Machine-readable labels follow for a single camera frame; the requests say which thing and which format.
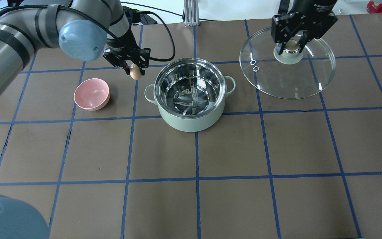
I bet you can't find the pink bowl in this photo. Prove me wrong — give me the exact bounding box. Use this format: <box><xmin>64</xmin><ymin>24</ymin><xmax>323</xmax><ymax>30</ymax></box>
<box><xmin>73</xmin><ymin>78</ymin><xmax>110</xmax><ymax>111</ymax></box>

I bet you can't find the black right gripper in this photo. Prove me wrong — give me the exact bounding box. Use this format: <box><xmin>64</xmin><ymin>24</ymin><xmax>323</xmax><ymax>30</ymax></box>
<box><xmin>271</xmin><ymin>12</ymin><xmax>338</xmax><ymax>55</ymax></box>

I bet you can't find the brown egg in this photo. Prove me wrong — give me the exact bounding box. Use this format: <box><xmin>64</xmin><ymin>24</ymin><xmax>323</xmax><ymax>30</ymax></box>
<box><xmin>129</xmin><ymin>64</ymin><xmax>142</xmax><ymax>80</ymax></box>

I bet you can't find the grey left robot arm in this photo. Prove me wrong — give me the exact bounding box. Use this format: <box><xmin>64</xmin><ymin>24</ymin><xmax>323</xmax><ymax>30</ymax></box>
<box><xmin>0</xmin><ymin>0</ymin><xmax>151</xmax><ymax>95</ymax></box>

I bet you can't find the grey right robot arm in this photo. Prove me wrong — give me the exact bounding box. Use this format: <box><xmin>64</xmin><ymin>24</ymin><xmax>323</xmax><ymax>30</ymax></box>
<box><xmin>271</xmin><ymin>0</ymin><xmax>338</xmax><ymax>55</ymax></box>

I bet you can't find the light green cooking pot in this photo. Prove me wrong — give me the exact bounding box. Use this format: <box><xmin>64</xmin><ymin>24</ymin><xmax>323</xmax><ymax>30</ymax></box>
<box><xmin>144</xmin><ymin>58</ymin><xmax>236</xmax><ymax>132</ymax></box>

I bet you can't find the aluminium frame post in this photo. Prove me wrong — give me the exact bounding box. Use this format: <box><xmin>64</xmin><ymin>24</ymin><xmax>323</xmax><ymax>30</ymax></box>
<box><xmin>183</xmin><ymin>0</ymin><xmax>200</xmax><ymax>26</ymax></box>

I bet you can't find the red box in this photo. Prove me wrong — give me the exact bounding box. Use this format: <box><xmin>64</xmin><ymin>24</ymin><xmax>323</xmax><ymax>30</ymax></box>
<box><xmin>366</xmin><ymin>0</ymin><xmax>382</xmax><ymax>14</ymax></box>

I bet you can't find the black power adapter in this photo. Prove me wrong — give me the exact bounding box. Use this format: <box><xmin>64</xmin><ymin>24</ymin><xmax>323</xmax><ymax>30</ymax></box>
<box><xmin>132</xmin><ymin>9</ymin><xmax>158</xmax><ymax>25</ymax></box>

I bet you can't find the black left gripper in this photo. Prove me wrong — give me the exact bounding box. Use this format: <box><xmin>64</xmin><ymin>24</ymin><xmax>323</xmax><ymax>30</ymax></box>
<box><xmin>103</xmin><ymin>47</ymin><xmax>151</xmax><ymax>76</ymax></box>

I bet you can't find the round glass pot lid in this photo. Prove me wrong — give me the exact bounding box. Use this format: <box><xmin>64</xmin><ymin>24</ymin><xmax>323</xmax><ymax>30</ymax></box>
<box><xmin>239</xmin><ymin>28</ymin><xmax>336</xmax><ymax>99</ymax></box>

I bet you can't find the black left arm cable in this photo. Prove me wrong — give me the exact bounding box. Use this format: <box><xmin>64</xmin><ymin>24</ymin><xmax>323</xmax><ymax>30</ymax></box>
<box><xmin>101</xmin><ymin>1</ymin><xmax>176</xmax><ymax>62</ymax></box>

